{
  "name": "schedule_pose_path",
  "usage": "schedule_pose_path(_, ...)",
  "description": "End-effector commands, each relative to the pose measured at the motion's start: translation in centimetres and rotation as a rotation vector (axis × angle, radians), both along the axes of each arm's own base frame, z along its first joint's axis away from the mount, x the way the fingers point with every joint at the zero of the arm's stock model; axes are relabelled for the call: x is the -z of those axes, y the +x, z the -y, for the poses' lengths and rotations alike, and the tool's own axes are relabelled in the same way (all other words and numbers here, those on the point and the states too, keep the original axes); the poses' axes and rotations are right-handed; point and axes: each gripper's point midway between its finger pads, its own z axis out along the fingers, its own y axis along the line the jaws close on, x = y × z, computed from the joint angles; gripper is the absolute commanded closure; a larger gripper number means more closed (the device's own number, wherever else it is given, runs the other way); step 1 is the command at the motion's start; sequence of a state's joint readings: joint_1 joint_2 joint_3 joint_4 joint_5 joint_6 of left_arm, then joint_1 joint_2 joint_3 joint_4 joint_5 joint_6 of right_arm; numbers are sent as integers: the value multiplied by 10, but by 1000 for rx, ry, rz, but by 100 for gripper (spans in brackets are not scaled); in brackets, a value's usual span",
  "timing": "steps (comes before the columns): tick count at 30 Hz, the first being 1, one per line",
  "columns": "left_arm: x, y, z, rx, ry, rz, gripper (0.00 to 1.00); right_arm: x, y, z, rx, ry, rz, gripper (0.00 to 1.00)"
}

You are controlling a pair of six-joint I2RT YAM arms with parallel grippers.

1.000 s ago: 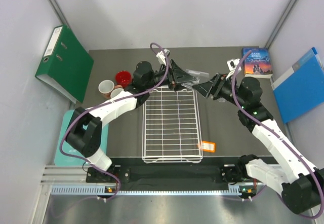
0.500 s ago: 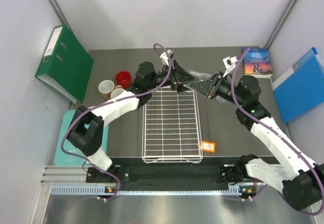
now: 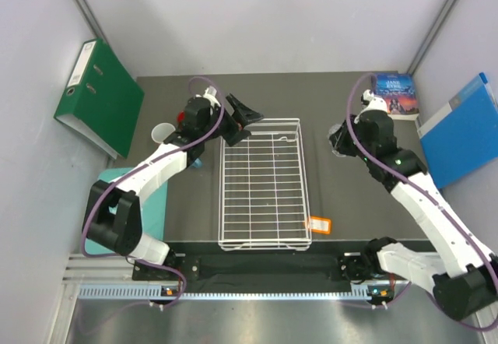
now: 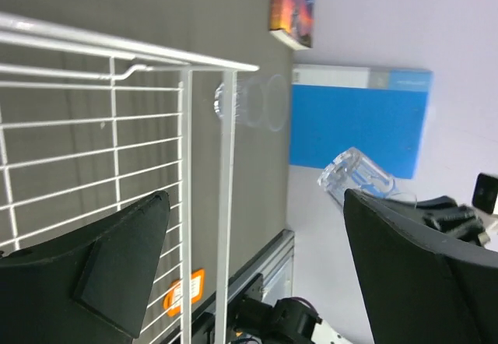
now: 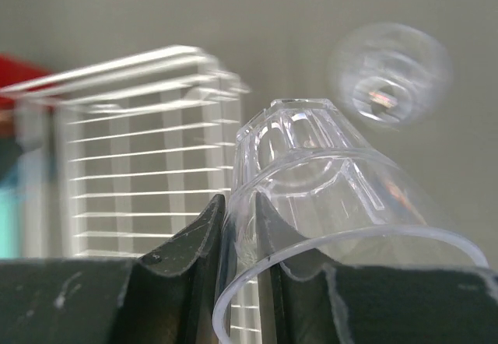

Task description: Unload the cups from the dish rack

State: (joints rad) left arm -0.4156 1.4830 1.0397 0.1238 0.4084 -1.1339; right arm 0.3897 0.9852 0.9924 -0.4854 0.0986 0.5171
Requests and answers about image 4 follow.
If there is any orange tag card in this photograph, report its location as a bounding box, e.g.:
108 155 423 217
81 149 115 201
162 268 206 318

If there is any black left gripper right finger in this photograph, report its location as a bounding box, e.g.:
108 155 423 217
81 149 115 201
344 189 497 343

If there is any aluminium rail frame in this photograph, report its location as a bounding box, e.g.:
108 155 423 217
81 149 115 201
227 230 295 305

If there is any blue folder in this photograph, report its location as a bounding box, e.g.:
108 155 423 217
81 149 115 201
289 64 433 179

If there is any clear glass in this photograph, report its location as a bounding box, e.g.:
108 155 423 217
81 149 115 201
317 147 418 207
235 74 290 132

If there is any white wire dish rack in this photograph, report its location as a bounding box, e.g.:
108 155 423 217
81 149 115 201
1 13 258 343

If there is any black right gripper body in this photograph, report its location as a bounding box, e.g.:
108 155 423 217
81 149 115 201
416 196 486 245

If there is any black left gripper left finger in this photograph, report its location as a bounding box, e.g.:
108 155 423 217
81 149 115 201
1 191 170 343

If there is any Jane Eyre paperback book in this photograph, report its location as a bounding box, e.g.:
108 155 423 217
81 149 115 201
269 0 314 51

